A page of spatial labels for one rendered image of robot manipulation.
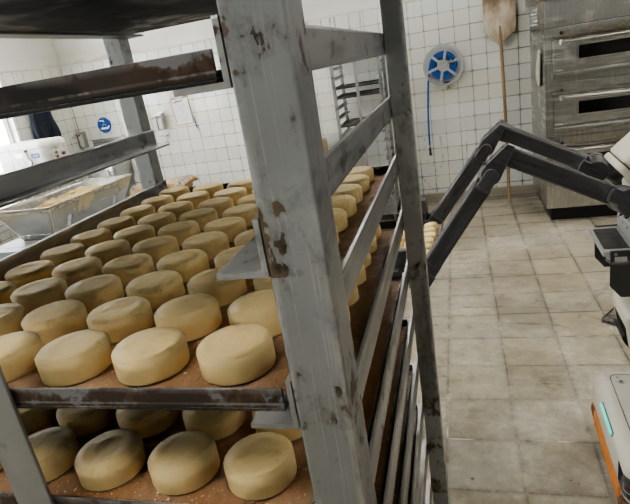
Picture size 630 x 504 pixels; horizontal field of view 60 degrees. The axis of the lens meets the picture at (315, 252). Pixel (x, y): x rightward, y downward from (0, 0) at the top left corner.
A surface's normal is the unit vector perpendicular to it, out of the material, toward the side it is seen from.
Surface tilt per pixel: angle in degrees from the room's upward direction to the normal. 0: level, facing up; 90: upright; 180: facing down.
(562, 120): 90
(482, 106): 90
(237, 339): 0
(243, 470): 0
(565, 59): 91
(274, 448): 0
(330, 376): 90
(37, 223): 110
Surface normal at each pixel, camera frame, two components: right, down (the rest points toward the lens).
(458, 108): -0.23, 0.36
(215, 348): -0.15, -0.93
